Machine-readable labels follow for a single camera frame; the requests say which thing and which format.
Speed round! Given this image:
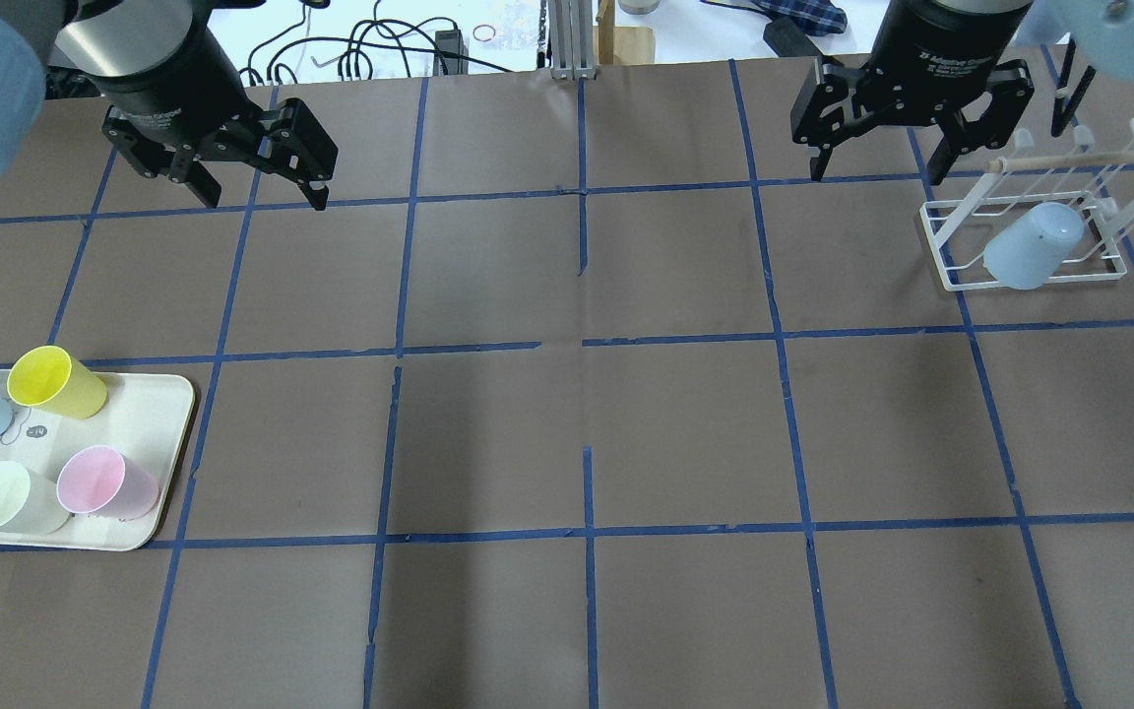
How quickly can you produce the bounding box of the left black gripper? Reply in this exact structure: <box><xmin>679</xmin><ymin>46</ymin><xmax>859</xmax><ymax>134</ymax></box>
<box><xmin>94</xmin><ymin>20</ymin><xmax>339</xmax><ymax>210</ymax></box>

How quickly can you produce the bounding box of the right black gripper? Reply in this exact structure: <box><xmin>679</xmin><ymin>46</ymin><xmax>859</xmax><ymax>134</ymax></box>
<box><xmin>790</xmin><ymin>1</ymin><xmax>1034</xmax><ymax>185</ymax></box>

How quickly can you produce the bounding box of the pale blue plastic cup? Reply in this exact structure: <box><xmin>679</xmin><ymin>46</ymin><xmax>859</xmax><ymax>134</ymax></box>
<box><xmin>982</xmin><ymin>202</ymin><xmax>1084</xmax><ymax>290</ymax></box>

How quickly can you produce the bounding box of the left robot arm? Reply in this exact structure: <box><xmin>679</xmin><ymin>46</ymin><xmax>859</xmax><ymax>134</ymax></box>
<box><xmin>0</xmin><ymin>1</ymin><xmax>339</xmax><ymax>211</ymax></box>

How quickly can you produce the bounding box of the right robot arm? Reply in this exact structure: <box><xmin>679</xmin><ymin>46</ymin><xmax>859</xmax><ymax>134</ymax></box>
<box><xmin>790</xmin><ymin>1</ymin><xmax>1134</xmax><ymax>184</ymax></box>

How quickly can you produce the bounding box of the yellow plastic cup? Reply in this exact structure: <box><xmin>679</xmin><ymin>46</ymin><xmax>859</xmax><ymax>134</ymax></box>
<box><xmin>6</xmin><ymin>345</ymin><xmax>109</xmax><ymax>420</ymax></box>

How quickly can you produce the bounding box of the pink plastic cup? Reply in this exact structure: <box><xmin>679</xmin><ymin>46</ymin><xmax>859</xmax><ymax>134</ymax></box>
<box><xmin>57</xmin><ymin>445</ymin><xmax>161</xmax><ymax>521</ymax></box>

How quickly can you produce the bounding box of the pale green plastic cup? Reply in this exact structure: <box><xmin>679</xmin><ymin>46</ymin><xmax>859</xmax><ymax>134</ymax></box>
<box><xmin>0</xmin><ymin>461</ymin><xmax>69</xmax><ymax>535</ymax></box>

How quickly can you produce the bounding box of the plaid folded umbrella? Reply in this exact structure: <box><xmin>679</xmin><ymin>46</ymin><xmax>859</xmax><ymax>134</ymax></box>
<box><xmin>752</xmin><ymin>0</ymin><xmax>848</xmax><ymax>36</ymax></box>

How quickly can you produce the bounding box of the black power adapter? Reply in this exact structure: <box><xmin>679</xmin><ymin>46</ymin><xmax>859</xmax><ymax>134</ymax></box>
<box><xmin>762</xmin><ymin>15</ymin><xmax>823</xmax><ymax>58</ymax></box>

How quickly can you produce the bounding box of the cream plastic tray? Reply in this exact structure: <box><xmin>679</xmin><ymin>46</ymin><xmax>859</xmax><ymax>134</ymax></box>
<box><xmin>0</xmin><ymin>373</ymin><xmax>197</xmax><ymax>551</ymax></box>

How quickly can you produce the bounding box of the wooden mug tree stand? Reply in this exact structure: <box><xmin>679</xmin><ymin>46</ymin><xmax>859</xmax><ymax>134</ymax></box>
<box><xmin>594</xmin><ymin>1</ymin><xmax>655</xmax><ymax>66</ymax></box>

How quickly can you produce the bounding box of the black cable bundle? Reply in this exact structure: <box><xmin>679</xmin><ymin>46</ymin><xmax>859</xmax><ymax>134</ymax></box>
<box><xmin>247</xmin><ymin>0</ymin><xmax>538</xmax><ymax>88</ymax></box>

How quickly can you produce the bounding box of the white wire cup rack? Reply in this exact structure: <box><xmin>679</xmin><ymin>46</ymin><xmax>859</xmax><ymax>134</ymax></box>
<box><xmin>917</xmin><ymin>117</ymin><xmax>1134</xmax><ymax>292</ymax></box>

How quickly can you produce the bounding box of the aluminium frame post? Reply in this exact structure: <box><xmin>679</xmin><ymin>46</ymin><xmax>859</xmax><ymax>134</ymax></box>
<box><xmin>545</xmin><ymin>0</ymin><xmax>598</xmax><ymax>81</ymax></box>

